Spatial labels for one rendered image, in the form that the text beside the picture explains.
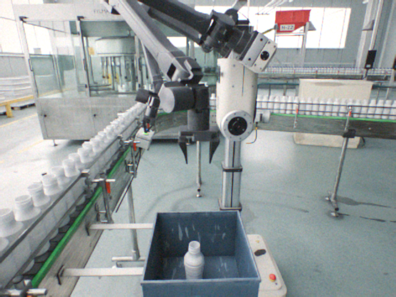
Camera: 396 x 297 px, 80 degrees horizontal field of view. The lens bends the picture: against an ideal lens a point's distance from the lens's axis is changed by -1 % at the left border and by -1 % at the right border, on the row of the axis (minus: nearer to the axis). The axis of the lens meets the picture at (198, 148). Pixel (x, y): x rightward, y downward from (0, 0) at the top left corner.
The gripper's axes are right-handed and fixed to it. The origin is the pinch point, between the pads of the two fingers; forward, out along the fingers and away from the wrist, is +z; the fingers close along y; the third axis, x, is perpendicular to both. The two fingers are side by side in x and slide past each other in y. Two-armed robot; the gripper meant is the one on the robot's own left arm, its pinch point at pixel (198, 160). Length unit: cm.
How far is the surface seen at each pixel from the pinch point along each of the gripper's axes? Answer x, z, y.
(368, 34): 874, -146, 659
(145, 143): 63, 14, -26
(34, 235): -10.2, 16.0, -41.7
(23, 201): -9.6, 6.5, -42.7
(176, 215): 16.2, 28.4, -7.4
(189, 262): 1.8, 37.2, -2.8
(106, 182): 17.2, 14.9, -32.2
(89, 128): 370, 81, -183
